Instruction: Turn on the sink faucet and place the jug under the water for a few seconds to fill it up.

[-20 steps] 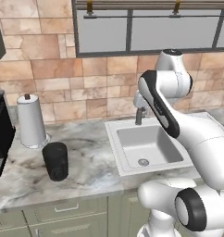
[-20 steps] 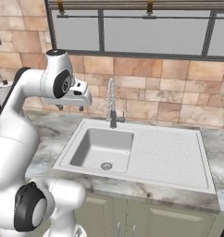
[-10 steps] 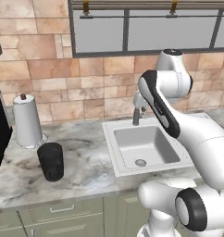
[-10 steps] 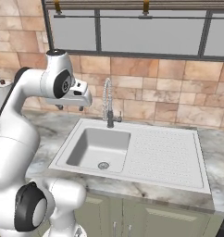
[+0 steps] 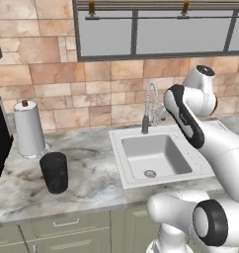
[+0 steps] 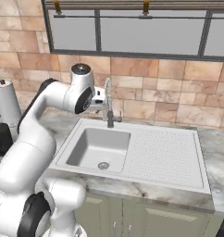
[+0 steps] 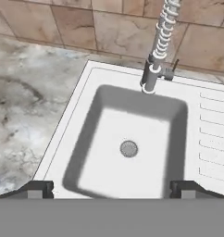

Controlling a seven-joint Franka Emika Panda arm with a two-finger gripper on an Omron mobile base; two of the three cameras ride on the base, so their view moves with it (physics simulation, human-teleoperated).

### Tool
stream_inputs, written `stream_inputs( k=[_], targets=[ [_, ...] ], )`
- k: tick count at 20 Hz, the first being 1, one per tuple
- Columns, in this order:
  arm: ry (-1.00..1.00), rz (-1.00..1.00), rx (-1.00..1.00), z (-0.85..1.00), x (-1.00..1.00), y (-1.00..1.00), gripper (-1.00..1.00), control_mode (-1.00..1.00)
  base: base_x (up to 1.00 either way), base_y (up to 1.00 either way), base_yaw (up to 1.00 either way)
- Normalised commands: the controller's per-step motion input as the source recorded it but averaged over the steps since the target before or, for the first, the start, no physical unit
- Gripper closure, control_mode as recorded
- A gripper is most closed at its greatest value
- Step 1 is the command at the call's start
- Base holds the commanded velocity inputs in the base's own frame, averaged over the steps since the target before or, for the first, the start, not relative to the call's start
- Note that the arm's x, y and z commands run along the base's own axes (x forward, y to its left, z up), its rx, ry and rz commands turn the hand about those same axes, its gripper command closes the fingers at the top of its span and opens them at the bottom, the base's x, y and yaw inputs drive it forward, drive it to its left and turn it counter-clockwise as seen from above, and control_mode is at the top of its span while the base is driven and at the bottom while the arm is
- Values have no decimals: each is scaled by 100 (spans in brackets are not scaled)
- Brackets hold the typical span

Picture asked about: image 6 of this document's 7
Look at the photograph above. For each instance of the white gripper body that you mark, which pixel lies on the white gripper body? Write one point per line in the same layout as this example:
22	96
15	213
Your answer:
99	107

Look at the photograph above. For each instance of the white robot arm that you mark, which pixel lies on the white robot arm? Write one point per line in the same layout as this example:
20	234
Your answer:
33	148

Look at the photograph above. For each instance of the chrome spring sink faucet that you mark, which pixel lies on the chrome spring sink faucet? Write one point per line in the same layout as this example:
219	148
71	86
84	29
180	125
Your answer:
109	118

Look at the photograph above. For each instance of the metal sink drain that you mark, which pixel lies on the metal sink drain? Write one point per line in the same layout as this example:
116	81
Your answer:
103	165

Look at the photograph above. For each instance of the white sink with drainboard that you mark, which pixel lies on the white sink with drainboard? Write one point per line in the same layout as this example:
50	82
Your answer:
160	154

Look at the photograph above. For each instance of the dark framed window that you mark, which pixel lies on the dark framed window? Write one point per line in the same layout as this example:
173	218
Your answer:
147	37

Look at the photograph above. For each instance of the white cylinder with dark knob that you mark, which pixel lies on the white cylinder with dark knob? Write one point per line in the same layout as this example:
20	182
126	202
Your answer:
7	102

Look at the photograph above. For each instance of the black rounded container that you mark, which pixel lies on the black rounded container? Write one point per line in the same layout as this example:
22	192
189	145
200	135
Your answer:
2	139

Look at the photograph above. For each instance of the striped window blind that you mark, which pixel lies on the striped window blind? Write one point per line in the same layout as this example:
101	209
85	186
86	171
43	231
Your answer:
132	4

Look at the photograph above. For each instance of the pale green cupboard door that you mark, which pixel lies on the pale green cupboard door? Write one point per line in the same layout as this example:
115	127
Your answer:
166	220
98	216

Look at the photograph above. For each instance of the dark dishwasher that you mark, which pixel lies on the dark dishwasher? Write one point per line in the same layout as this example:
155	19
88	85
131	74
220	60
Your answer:
223	227

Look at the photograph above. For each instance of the yellow blind bracket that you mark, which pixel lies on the yellow blind bracket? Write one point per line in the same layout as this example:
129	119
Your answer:
57	7
146	8

